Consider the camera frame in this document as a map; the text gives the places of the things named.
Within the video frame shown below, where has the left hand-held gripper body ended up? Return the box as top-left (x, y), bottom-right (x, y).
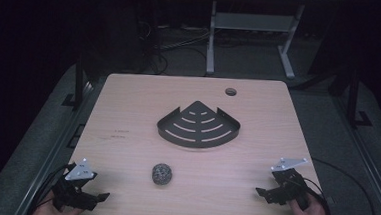
top-left (50, 155), bottom-right (100, 214)

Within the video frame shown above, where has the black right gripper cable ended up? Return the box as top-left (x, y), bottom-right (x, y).
top-left (300, 157), bottom-right (381, 215)

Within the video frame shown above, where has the black metal corner shelf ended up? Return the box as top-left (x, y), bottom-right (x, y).
top-left (155, 98), bottom-right (243, 152)

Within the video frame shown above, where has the aluminium floor rail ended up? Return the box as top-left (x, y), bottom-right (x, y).
top-left (324, 94), bottom-right (381, 215)
top-left (13, 76), bottom-right (105, 215)

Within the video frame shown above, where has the grey steel wool ball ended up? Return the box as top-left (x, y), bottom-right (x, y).
top-left (151, 161), bottom-right (174, 187)

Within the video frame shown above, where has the bundle of floor cables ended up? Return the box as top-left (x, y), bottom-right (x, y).
top-left (133, 19), bottom-right (216, 79)

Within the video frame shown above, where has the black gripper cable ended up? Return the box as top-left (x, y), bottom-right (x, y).
top-left (25, 160), bottom-right (77, 215)
top-left (300, 157), bottom-right (381, 215)

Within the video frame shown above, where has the black metal stand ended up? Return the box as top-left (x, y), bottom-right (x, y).
top-left (60, 43), bottom-right (98, 110)
top-left (326, 60), bottom-right (378, 131)

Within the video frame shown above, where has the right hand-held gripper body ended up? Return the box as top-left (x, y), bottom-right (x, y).
top-left (268, 155), bottom-right (314, 211)

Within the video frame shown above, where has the grey metal desk frame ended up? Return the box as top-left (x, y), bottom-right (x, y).
top-left (205, 0), bottom-right (307, 81)

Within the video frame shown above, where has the person's left hand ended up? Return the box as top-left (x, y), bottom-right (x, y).
top-left (31, 188), bottom-right (86, 215)

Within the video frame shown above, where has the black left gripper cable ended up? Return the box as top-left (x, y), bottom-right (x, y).
top-left (25, 160), bottom-right (77, 215)

